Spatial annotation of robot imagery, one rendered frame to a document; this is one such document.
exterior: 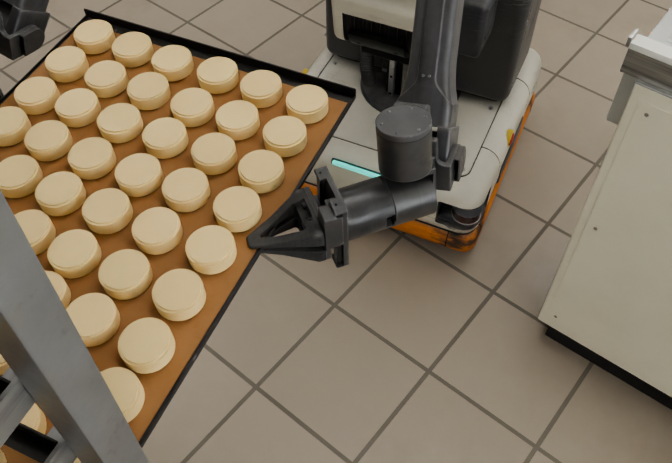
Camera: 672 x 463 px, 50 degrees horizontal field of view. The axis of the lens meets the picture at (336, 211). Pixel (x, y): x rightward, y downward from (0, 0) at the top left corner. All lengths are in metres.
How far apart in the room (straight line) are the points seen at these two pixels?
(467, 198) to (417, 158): 1.10
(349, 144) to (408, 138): 1.19
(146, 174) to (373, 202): 0.25
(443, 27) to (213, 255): 0.35
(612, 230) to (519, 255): 0.58
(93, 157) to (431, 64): 0.39
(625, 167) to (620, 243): 0.20
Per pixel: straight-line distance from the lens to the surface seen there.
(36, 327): 0.40
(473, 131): 1.96
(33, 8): 1.10
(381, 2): 1.57
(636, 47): 1.28
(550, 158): 2.34
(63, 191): 0.83
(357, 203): 0.75
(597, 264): 1.62
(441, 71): 0.81
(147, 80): 0.92
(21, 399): 0.47
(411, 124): 0.73
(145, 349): 0.70
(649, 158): 1.38
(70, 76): 0.97
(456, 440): 1.77
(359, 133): 1.92
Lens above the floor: 1.63
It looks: 51 degrees down
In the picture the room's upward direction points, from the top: straight up
